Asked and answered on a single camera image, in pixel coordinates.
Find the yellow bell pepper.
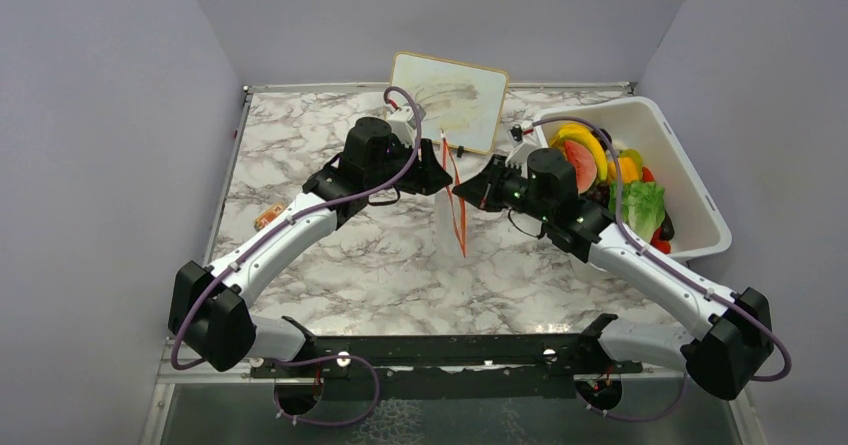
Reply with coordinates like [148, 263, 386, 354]
[607, 157, 642, 184]

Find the white plastic bin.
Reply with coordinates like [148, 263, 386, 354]
[533, 97, 732, 262]

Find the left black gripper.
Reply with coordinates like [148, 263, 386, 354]
[366, 134, 453, 196]

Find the green lettuce head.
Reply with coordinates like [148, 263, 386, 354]
[620, 181, 666, 242]

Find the orange snack packet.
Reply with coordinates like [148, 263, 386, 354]
[253, 203, 286, 231]

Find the red tomato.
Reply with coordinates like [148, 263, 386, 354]
[650, 229, 672, 254]

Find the watermelon slice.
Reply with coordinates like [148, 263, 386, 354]
[563, 140, 598, 194]

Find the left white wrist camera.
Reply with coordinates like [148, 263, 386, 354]
[385, 104, 425, 147]

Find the clear zip top bag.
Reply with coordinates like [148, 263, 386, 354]
[434, 131, 468, 260]

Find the small whiteboard with wood frame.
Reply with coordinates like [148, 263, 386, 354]
[389, 51, 510, 155]

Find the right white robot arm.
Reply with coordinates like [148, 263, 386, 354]
[453, 148, 775, 400]

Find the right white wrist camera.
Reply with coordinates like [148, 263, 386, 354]
[505, 138, 540, 169]

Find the yellow banana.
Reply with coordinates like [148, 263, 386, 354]
[548, 122, 608, 184]

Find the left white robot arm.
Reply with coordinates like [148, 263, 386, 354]
[168, 107, 451, 376]

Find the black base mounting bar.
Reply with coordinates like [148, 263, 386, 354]
[249, 314, 643, 401]

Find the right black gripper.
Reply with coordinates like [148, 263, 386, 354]
[453, 154, 553, 223]

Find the dark grapes bunch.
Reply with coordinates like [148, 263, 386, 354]
[583, 183, 611, 208]

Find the red chili pepper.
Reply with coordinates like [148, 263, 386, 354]
[641, 167, 655, 183]

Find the dark eggplant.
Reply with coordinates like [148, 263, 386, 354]
[655, 212, 675, 242]

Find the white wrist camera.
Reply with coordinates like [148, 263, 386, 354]
[385, 104, 425, 147]
[505, 138, 540, 169]

